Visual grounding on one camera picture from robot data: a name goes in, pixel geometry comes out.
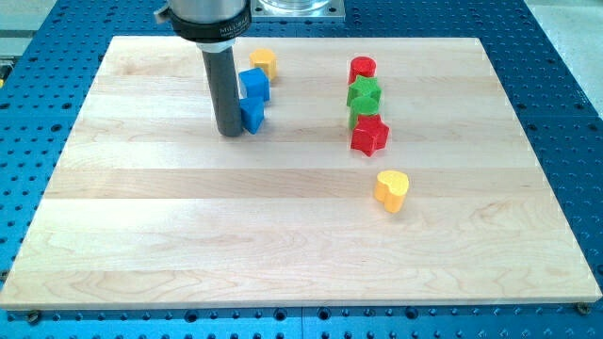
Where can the red star block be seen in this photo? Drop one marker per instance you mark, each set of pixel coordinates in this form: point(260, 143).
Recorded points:
point(369, 135)

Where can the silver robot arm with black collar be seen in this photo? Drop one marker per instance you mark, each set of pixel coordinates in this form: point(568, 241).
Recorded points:
point(212, 24)

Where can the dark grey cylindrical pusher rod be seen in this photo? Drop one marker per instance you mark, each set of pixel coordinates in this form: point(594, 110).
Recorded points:
point(221, 75)

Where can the green cylinder block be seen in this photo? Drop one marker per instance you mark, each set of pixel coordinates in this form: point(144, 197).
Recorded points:
point(361, 105)

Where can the blue cube block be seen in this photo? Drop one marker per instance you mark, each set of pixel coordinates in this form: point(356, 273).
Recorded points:
point(254, 83)

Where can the red cylinder block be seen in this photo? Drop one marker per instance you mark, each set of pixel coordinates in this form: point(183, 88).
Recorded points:
point(361, 65)

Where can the green star block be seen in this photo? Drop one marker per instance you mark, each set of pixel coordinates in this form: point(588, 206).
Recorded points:
point(364, 87)

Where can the yellow pentagon block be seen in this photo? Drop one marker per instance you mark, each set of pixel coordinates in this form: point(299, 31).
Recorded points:
point(266, 60)

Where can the light wooden board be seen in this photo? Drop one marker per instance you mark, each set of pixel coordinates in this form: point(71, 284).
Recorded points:
point(149, 207)

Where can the blue triangular block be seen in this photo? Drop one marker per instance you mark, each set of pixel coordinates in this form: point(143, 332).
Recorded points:
point(252, 113)

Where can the blue perforated metal table plate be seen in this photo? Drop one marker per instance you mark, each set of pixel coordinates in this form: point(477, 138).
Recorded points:
point(50, 81)

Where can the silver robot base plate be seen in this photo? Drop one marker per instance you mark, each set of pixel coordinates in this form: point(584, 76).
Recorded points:
point(298, 10)

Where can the yellow heart block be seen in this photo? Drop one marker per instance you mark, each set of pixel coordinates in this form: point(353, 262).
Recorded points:
point(390, 189)

